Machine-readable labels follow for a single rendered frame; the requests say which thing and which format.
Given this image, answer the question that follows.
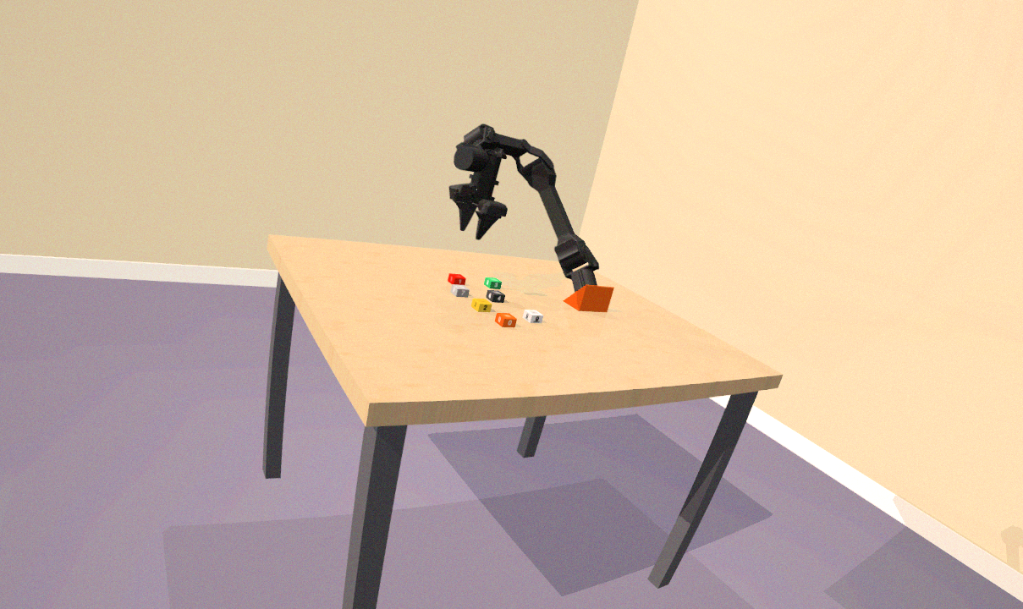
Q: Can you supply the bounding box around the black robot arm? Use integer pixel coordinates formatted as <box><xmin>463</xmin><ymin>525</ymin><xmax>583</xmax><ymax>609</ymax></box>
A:
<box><xmin>449</xmin><ymin>124</ymin><xmax>601</xmax><ymax>292</ymax></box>

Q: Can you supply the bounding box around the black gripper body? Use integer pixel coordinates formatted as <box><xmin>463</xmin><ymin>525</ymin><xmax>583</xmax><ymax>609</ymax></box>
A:
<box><xmin>459</xmin><ymin>172</ymin><xmax>508</xmax><ymax>217</ymax></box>

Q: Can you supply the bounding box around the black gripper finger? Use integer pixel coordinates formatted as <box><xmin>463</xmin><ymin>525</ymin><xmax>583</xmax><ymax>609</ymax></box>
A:
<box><xmin>476</xmin><ymin>211</ymin><xmax>501</xmax><ymax>240</ymax></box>
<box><xmin>454</xmin><ymin>201</ymin><xmax>478</xmax><ymax>231</ymax></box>

